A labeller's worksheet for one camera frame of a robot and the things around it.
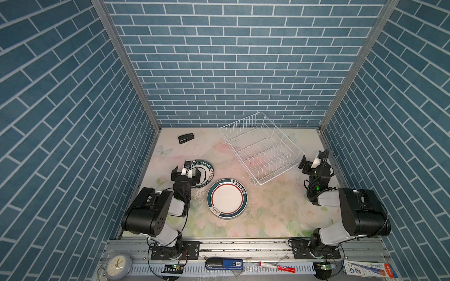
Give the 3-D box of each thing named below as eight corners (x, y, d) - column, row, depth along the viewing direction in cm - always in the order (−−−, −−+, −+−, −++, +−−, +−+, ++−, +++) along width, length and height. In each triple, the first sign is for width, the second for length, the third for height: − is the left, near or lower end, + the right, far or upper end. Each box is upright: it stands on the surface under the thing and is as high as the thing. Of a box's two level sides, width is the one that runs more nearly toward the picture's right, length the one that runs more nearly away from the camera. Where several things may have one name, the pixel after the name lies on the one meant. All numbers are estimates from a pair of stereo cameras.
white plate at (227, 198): (206, 220, 83) (205, 216, 79) (210, 182, 96) (209, 178, 92) (247, 220, 83) (248, 217, 80) (245, 182, 96) (246, 178, 92)
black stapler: (179, 144, 115) (178, 141, 112) (178, 139, 117) (177, 136, 115) (194, 139, 118) (193, 136, 115) (192, 135, 120) (192, 132, 118)
